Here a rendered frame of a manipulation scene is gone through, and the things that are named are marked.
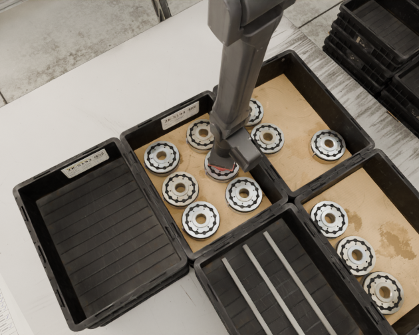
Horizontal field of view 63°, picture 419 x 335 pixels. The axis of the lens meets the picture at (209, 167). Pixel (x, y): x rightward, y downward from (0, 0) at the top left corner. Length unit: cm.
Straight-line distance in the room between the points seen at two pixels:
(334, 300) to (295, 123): 52
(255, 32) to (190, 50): 99
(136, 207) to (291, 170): 47
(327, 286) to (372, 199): 29
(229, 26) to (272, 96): 77
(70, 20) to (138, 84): 139
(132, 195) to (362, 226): 65
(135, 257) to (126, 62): 77
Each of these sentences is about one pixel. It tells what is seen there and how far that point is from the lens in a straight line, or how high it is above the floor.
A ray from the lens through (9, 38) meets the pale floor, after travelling 272.
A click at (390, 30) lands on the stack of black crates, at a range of 203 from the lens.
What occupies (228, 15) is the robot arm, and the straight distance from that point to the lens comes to 40.
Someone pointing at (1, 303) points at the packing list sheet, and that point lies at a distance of 121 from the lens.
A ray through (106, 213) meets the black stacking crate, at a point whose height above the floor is 83.
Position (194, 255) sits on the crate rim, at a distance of 85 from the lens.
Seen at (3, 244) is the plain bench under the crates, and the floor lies 70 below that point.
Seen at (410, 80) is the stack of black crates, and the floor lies 38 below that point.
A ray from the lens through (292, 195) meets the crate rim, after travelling 92.
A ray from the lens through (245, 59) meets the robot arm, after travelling 49.
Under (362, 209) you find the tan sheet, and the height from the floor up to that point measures 83.
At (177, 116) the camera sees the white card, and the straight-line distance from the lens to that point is 102.
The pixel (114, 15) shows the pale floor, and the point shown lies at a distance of 263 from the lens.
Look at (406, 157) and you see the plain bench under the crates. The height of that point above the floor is 70.
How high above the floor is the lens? 177
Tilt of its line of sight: 67 degrees down
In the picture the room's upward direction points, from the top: 3 degrees clockwise
